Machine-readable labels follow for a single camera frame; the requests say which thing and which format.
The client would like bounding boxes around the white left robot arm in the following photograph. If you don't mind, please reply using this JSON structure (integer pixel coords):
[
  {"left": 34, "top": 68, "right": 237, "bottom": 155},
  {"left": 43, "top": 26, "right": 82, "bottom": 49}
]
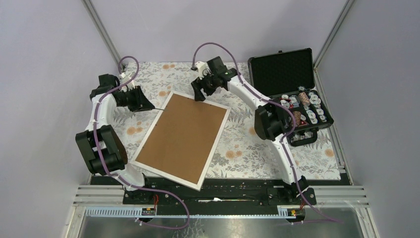
[{"left": 75, "top": 74, "right": 155, "bottom": 204}]

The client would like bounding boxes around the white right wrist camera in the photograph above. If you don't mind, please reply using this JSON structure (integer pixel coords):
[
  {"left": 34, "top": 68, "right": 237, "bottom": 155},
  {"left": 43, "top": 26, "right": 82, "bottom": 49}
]
[{"left": 195, "top": 61, "right": 211, "bottom": 79}]

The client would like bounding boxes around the grey slotted cable duct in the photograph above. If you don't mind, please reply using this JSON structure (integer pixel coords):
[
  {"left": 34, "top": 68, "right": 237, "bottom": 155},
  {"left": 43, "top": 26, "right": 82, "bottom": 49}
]
[{"left": 84, "top": 206, "right": 298, "bottom": 220}]

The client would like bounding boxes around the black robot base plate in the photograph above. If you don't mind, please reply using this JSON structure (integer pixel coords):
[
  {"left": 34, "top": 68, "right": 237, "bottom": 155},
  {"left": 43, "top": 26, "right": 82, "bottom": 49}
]
[{"left": 91, "top": 176, "right": 350, "bottom": 216}]

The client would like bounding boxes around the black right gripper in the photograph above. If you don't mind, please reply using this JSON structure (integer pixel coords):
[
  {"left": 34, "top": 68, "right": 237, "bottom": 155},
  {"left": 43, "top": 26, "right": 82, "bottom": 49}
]
[{"left": 191, "top": 70, "right": 218, "bottom": 102}]

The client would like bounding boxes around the aluminium front rail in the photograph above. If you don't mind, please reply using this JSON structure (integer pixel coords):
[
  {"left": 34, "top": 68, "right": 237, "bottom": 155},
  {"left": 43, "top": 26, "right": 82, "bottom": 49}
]
[{"left": 73, "top": 185, "right": 369, "bottom": 219}]

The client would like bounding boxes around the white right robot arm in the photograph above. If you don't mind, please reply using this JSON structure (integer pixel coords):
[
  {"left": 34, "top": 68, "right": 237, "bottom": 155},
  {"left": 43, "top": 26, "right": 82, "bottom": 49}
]
[{"left": 191, "top": 57, "right": 309, "bottom": 204}]

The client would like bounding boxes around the brown poker chip stack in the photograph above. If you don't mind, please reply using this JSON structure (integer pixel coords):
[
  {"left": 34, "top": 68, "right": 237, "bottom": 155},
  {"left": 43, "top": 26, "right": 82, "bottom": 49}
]
[{"left": 298, "top": 92, "right": 311, "bottom": 107}]

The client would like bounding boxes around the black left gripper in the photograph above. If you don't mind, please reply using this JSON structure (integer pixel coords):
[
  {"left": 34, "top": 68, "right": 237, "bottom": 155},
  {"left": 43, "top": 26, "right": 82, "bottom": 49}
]
[{"left": 116, "top": 85, "right": 155, "bottom": 112}]

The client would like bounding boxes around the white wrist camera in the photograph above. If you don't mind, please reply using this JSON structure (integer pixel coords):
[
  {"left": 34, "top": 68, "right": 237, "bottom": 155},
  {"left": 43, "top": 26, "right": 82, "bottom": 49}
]
[
  {"left": 119, "top": 72, "right": 135, "bottom": 92},
  {"left": 195, "top": 61, "right": 211, "bottom": 79}
]

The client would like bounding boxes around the white picture frame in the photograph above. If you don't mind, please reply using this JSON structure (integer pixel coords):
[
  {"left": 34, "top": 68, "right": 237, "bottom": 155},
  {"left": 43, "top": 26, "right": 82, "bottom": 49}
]
[{"left": 130, "top": 91, "right": 231, "bottom": 191}]

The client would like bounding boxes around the floral patterned table mat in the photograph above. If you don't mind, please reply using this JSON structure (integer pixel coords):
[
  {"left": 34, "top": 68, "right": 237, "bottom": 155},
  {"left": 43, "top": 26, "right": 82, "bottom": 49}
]
[{"left": 112, "top": 62, "right": 340, "bottom": 180}]

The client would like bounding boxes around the black poker chip case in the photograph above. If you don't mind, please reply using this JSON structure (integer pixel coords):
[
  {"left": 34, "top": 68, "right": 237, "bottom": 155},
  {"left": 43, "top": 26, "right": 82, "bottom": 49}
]
[{"left": 248, "top": 48, "right": 334, "bottom": 147}]

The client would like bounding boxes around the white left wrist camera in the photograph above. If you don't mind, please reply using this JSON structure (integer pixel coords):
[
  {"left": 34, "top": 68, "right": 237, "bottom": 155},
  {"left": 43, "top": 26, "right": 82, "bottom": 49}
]
[{"left": 119, "top": 72, "right": 135, "bottom": 92}]

